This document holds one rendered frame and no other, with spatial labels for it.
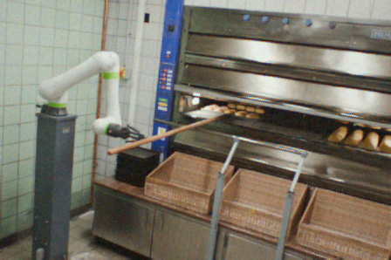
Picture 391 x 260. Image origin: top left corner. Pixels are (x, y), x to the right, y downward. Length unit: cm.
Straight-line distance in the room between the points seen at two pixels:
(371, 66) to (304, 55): 47
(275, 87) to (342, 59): 53
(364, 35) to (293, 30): 50
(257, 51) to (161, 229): 157
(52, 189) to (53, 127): 44
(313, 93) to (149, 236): 166
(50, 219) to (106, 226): 63
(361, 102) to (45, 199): 232
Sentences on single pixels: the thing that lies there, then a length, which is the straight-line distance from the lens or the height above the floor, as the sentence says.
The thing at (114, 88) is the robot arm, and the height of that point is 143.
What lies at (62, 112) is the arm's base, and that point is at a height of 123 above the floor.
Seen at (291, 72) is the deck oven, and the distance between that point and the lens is 312.
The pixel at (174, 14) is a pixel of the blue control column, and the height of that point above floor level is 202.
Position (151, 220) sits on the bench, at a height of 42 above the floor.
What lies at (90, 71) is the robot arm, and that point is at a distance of 257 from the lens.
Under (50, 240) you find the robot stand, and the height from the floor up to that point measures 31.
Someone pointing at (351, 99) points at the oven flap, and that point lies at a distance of 305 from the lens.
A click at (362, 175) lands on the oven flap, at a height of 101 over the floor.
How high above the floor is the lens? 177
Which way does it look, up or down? 11 degrees down
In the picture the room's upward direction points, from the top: 7 degrees clockwise
